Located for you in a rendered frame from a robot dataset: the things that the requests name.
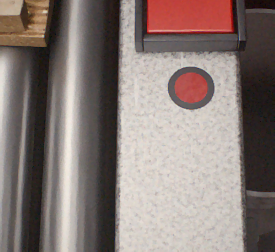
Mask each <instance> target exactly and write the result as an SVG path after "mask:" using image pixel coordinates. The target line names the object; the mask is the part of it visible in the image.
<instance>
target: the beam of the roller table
mask: <svg viewBox="0 0 275 252"><path fill-rule="evenodd" d="M134 24H135V0H120V7H119V37H118V96H117V155H116V184H115V242H114V252H248V247H249V243H248V229H247V191H246V165H245V152H244V141H245V139H244V113H243V100H242V74H241V62H240V51H237V50H236V51H235V52H145V51H144V50H143V52H136V51H135V43H134ZM187 66H195V67H199V68H202V69H204V70H205V71H206V72H208V73H209V75H210V76H211V77H212V79H213V81H214V85H215V93H214V96H213V98H212V100H211V101H210V103H208V104H207V105H205V106H204V107H202V108H199V109H194V110H189V109H183V108H182V107H179V106H178V105H176V104H175V103H173V101H172V100H171V99H170V97H169V94H168V82H169V79H170V78H171V76H172V74H173V73H175V71H177V70H179V69H181V68H183V67H187Z"/></svg>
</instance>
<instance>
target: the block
mask: <svg viewBox="0 0 275 252"><path fill-rule="evenodd" d="M27 22H28V7H27V4H26V1H25V0H0V32H14V31H25V30H26V26H27Z"/></svg>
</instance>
